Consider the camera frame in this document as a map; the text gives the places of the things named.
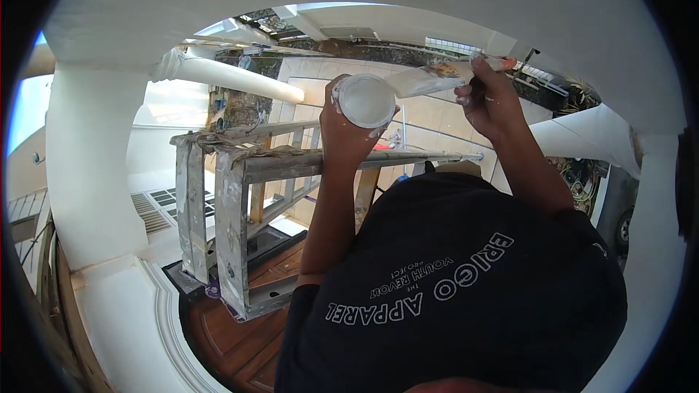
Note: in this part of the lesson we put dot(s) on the dark parked car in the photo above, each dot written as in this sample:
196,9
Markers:
620,218

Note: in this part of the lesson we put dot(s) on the person's left thumb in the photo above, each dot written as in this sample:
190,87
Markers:
387,124

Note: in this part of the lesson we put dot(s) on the white paint cup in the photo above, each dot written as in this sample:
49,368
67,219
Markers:
367,100

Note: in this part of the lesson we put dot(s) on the person's right hand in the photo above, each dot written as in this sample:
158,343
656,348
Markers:
494,106

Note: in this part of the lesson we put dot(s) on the person's left hand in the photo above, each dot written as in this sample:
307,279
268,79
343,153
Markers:
344,139

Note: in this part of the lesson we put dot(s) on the person's left fingers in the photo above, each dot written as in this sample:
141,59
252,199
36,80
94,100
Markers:
334,97

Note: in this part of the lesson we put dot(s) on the person's right fingers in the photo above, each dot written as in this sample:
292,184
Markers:
465,98

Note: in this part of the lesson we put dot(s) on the slim white round column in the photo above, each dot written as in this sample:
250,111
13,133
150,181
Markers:
229,76
590,134

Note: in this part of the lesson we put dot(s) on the person's body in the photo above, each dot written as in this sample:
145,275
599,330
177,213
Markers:
464,295

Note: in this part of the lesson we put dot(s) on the white louvred window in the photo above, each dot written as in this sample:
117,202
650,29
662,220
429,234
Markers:
164,204

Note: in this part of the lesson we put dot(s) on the person's right thumb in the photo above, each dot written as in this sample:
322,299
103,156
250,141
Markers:
479,65

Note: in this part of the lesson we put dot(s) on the brown wooden door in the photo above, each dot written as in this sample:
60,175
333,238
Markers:
240,333

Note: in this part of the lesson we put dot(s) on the paint-covered brush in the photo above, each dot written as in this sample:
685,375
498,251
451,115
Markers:
431,79

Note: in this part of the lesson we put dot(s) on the paint-stained aluminium ladder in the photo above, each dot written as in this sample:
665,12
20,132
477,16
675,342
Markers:
235,218

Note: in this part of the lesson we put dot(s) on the thick white pillar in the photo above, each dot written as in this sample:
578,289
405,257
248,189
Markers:
93,164

